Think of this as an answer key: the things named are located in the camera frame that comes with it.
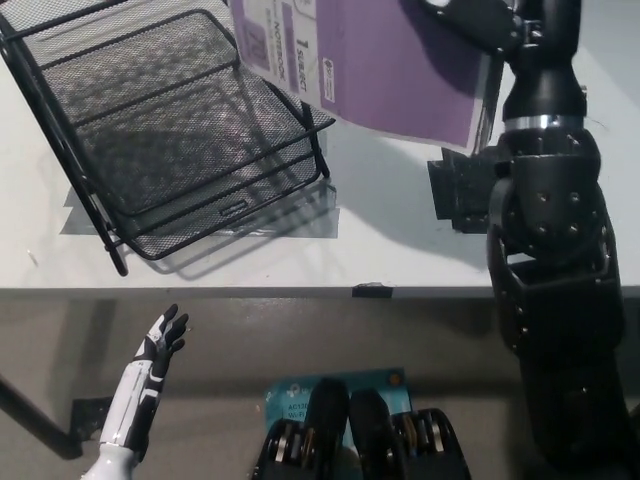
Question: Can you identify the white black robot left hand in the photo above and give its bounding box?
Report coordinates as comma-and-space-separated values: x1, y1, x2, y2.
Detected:
98, 303, 190, 451

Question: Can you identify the purple spiral notebook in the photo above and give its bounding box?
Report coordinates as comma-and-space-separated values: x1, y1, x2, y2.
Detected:
227, 0, 505, 149

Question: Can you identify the black desk leg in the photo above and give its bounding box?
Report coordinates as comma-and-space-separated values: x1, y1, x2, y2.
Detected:
0, 370, 85, 461

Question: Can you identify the black mesh file tray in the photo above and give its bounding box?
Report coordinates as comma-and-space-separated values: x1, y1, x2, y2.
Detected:
0, 0, 338, 277

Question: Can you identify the black floor tape patch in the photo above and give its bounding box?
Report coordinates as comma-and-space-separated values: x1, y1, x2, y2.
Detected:
72, 397, 115, 442

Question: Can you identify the grey tape patch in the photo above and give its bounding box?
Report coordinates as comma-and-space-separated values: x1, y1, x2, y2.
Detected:
59, 134, 342, 240

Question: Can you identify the teal cardboard box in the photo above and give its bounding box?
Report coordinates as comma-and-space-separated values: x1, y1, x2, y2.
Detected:
263, 368, 414, 451

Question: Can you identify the small black tape strip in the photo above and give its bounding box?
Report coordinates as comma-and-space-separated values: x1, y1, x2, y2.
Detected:
351, 282, 394, 300

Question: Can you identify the black tape square patch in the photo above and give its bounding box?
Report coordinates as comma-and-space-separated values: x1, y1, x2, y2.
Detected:
427, 147, 507, 235

